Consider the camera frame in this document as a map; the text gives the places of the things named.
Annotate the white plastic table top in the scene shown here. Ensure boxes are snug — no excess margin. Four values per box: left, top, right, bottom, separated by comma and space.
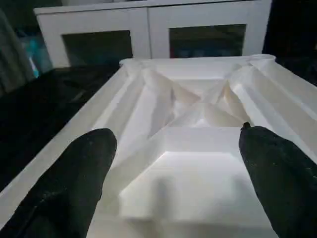
0, 54, 317, 238

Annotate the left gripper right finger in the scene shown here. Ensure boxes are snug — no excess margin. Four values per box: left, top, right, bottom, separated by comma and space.
239, 122, 317, 238

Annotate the grey curtain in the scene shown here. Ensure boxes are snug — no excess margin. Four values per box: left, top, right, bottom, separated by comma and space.
0, 10, 38, 95

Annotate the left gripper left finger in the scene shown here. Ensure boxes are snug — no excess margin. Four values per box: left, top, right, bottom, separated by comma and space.
0, 128, 118, 238

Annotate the white glass-door cabinet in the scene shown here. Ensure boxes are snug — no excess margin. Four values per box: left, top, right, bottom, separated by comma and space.
34, 0, 272, 70

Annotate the teal plastic object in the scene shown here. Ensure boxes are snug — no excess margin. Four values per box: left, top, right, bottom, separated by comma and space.
20, 37, 53, 77

